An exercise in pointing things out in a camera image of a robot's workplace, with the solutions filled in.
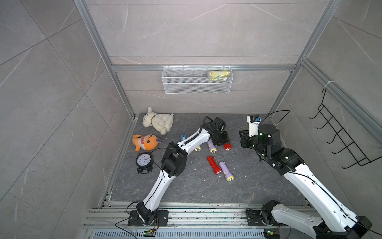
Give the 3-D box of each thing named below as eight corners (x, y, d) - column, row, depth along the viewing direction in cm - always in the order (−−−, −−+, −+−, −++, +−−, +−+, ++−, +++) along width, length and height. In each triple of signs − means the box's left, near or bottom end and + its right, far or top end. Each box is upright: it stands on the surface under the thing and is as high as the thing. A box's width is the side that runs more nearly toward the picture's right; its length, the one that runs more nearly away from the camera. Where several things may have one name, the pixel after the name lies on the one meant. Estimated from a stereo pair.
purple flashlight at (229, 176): (228, 183, 87) (229, 181, 84) (217, 164, 95) (218, 162, 92) (233, 180, 88) (234, 178, 85) (223, 162, 96) (223, 160, 93)
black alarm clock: (134, 174, 91) (132, 171, 88) (139, 154, 99) (137, 152, 97) (151, 174, 91) (150, 171, 88) (155, 154, 99) (154, 152, 96)
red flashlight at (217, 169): (216, 175, 90) (216, 173, 88) (206, 158, 97) (207, 157, 95) (221, 172, 91) (222, 170, 89) (212, 156, 98) (212, 154, 96)
